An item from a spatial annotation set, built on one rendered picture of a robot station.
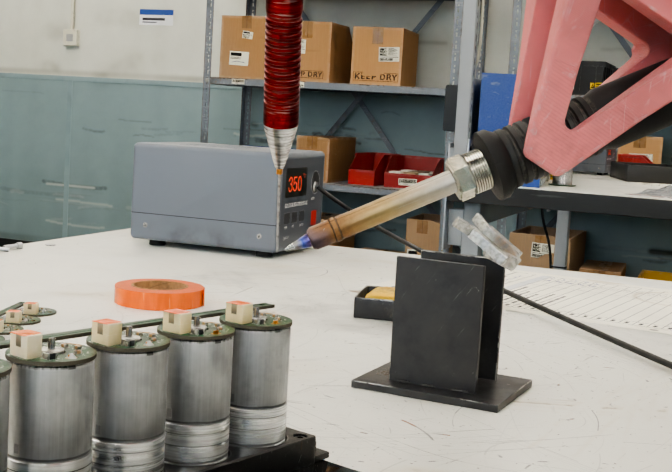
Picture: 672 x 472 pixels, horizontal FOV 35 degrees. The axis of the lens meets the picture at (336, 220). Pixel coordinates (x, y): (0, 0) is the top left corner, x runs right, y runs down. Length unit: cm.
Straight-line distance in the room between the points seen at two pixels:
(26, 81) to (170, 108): 90
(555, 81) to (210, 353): 14
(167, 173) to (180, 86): 461
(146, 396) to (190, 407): 2
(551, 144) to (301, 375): 24
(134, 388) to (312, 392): 21
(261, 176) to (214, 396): 63
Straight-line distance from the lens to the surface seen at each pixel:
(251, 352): 36
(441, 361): 53
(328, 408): 50
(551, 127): 36
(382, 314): 72
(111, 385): 33
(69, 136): 597
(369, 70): 477
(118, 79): 581
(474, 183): 36
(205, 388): 35
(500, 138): 36
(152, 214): 102
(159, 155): 101
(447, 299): 52
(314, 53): 486
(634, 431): 51
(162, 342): 33
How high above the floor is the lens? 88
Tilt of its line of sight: 6 degrees down
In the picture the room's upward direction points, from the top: 3 degrees clockwise
